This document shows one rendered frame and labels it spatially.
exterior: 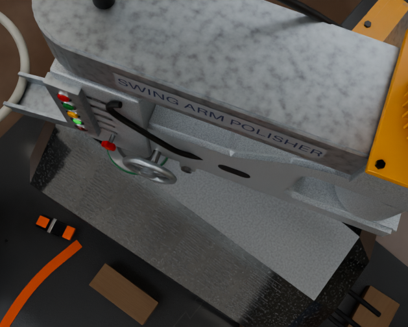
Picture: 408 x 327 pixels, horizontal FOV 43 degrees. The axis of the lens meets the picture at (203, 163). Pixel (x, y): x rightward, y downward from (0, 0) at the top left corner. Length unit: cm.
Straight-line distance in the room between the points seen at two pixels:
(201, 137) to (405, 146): 47
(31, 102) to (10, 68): 114
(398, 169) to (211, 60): 36
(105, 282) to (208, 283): 71
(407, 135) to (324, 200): 47
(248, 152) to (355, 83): 31
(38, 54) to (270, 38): 210
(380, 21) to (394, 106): 126
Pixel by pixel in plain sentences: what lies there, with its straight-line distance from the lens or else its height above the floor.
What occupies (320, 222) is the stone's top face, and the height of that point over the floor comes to 85.
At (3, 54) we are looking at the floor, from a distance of 298.
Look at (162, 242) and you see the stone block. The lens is 184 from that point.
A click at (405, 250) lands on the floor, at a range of 279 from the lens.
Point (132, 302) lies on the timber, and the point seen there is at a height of 13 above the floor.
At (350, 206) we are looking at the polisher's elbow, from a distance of 132.
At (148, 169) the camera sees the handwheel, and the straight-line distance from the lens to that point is 134.
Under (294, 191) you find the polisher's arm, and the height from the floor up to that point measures 127.
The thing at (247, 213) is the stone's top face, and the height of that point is 85.
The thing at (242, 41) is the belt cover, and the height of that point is 172.
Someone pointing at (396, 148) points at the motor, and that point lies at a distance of 91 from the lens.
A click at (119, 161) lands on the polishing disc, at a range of 174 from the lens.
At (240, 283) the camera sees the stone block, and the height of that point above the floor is 76.
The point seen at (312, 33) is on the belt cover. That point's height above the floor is 172.
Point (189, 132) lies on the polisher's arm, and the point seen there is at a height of 141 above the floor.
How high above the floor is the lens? 254
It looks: 75 degrees down
